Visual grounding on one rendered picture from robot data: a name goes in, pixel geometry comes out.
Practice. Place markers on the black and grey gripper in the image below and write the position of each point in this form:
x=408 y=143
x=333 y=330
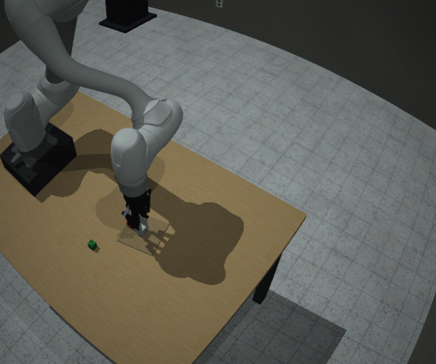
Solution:
x=138 y=213

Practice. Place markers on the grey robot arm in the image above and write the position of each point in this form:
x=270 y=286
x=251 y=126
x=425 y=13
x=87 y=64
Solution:
x=47 y=28

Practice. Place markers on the tan square mat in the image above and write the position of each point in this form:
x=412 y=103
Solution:
x=147 y=243

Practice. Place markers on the green die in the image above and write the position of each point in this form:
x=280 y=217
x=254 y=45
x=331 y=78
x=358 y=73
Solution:
x=92 y=245

